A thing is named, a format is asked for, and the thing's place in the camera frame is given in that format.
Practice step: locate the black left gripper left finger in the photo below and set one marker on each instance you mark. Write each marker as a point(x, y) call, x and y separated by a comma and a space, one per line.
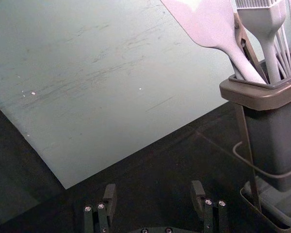
point(102, 218)

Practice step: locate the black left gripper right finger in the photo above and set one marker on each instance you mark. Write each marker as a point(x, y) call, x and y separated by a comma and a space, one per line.
point(212, 216)

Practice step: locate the black rack with steel bars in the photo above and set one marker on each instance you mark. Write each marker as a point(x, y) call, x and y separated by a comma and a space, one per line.
point(269, 204)

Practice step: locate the black table cloth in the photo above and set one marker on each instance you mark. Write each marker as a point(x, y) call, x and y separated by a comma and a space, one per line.
point(155, 174)

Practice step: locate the dark grey utensil holder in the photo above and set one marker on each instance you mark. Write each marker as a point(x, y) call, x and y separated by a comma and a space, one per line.
point(271, 136)

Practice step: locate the grey brown kitchen tongs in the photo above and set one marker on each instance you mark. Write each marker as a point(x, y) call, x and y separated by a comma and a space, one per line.
point(247, 46)

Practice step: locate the white silicone spatula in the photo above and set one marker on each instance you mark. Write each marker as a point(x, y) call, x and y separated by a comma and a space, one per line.
point(208, 21)

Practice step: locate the white silicone basting brush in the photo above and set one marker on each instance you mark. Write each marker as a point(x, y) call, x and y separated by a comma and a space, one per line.
point(269, 24)

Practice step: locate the pale wall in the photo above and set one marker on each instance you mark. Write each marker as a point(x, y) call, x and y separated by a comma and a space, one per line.
point(87, 72)

